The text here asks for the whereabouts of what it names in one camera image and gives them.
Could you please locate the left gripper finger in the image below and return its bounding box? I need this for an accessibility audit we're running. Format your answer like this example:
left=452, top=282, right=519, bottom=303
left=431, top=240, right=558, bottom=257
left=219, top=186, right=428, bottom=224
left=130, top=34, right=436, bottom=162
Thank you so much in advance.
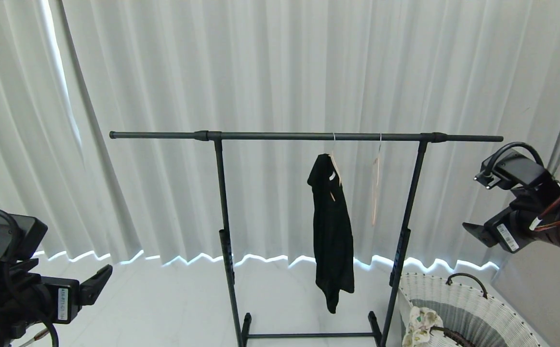
left=80, top=264, right=113, bottom=307

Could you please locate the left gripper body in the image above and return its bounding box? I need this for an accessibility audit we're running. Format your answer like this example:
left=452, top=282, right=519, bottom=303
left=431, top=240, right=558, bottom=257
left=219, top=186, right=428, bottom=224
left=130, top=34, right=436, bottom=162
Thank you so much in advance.
left=0, top=276, right=81, bottom=345

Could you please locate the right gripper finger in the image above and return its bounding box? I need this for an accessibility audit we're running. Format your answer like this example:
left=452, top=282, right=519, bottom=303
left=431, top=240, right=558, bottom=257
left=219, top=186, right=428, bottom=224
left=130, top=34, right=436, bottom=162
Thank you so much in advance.
left=463, top=223, right=498, bottom=249

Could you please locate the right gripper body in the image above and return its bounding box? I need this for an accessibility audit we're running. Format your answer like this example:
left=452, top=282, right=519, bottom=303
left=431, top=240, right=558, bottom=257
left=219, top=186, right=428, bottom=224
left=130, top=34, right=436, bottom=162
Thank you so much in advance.
left=485, top=193, right=560, bottom=257

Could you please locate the cream printed garment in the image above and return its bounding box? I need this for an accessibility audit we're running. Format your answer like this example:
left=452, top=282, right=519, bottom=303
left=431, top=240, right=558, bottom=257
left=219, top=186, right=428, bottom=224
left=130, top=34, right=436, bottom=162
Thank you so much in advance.
left=402, top=307, right=444, bottom=347

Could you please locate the pink clothes hanger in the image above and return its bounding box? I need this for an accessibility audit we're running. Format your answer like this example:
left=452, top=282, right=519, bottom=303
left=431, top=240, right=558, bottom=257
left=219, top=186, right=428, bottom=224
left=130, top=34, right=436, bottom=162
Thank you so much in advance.
left=328, top=133, right=344, bottom=203
left=371, top=134, right=383, bottom=227

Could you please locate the black garment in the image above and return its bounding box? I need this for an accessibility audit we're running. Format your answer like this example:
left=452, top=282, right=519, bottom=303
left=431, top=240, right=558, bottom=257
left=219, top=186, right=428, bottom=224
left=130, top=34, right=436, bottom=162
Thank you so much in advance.
left=307, top=153, right=356, bottom=315

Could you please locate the white laundry basket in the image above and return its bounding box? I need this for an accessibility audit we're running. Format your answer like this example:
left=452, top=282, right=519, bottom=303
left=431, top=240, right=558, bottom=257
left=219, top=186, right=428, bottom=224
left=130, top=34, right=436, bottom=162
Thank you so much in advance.
left=398, top=272, right=546, bottom=347

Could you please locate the black clothes rack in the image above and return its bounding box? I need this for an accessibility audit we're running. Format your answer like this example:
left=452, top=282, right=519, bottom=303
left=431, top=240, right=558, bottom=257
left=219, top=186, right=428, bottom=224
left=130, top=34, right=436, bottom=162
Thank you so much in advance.
left=109, top=130, right=504, bottom=347

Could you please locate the white curtain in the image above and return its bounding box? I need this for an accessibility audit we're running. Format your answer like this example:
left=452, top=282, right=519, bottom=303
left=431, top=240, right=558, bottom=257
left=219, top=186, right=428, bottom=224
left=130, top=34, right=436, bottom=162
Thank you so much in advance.
left=0, top=0, right=560, bottom=271

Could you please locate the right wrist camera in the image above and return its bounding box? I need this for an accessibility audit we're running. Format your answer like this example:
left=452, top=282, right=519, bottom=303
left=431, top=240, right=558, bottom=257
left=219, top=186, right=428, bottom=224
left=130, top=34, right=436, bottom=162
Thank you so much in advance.
left=474, top=149, right=560, bottom=213

